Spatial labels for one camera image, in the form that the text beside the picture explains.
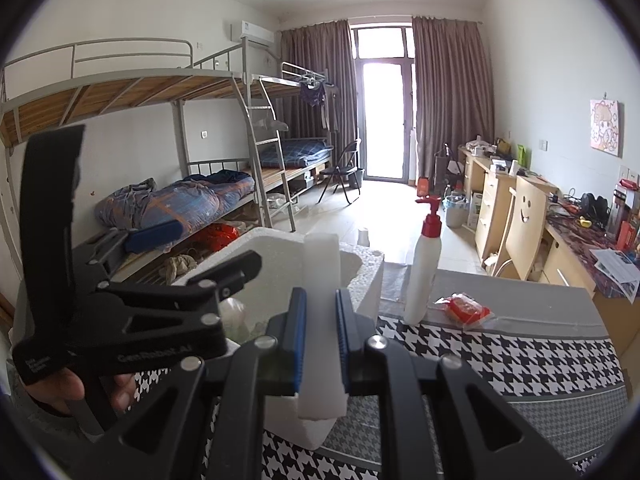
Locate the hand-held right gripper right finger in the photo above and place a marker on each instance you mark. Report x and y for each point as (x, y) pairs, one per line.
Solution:
(342, 340)

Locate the group of toiletry bottles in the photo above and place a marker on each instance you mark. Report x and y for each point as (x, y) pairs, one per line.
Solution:
(630, 230)

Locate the black headphones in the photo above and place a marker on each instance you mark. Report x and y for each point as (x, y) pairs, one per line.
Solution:
(594, 206)

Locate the blue mattress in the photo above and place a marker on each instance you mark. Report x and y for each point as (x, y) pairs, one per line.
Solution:
(295, 152)

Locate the orange bag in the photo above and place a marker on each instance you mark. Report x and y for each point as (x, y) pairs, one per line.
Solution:
(424, 187)

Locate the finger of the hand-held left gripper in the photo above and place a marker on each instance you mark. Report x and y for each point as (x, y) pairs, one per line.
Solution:
(235, 270)
(155, 235)

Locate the white foam strip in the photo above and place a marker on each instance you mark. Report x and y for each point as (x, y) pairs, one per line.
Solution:
(322, 310)

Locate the green paper bag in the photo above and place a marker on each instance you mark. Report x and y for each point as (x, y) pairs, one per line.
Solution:
(522, 154)

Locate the steel thermos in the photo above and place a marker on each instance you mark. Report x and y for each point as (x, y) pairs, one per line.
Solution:
(616, 217)

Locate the cartoon wall picture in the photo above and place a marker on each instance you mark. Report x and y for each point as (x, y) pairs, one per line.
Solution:
(605, 127)

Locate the glass balcony door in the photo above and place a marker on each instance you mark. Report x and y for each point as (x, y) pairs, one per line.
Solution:
(385, 110)

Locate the brown curtain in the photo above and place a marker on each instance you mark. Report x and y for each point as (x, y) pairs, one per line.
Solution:
(450, 100)
(315, 55)

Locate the grey bucket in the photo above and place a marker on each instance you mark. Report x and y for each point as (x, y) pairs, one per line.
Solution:
(455, 212)

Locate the black bag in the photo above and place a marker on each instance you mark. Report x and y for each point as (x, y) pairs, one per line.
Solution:
(447, 170)

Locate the person's left hand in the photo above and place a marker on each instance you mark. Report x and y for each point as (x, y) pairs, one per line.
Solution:
(55, 392)

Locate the white lotion pump bottle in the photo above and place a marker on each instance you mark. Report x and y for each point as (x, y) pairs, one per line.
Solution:
(422, 280)

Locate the white air conditioner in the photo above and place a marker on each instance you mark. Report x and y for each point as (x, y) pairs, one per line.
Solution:
(252, 34)

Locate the printed papers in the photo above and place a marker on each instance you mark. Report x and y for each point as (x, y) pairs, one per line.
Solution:
(617, 272)

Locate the wooden chair with smiley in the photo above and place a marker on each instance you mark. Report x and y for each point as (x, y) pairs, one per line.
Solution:
(522, 230)

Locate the beige cloth bundle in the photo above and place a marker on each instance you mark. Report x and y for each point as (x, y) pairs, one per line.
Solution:
(177, 267)

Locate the black folding chair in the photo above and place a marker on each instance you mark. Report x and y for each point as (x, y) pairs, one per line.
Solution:
(345, 170)

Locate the houndstooth tablecloth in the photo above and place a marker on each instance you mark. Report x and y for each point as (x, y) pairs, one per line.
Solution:
(525, 360)

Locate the red snack packet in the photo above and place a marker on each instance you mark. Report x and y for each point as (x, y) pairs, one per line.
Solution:
(462, 310)

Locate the metal bunk bed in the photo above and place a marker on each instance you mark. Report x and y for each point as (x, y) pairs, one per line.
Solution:
(272, 87)
(125, 90)

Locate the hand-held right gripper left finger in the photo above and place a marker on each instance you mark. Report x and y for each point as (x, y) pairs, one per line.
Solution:
(299, 345)

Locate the hanging dark clothes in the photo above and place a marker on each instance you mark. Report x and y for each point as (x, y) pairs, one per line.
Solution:
(312, 95)

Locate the white plastic bag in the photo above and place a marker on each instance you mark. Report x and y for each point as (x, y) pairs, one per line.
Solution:
(234, 312)

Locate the red plastic bag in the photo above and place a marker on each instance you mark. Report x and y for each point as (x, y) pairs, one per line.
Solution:
(217, 237)

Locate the white paper cup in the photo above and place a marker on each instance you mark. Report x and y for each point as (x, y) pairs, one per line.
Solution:
(363, 237)

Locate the blue plaid quilt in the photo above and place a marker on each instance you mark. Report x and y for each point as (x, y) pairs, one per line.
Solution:
(175, 200)

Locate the white foam box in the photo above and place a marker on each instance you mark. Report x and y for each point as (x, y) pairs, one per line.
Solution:
(367, 280)

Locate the wooden desk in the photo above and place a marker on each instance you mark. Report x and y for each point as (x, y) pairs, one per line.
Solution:
(487, 210)

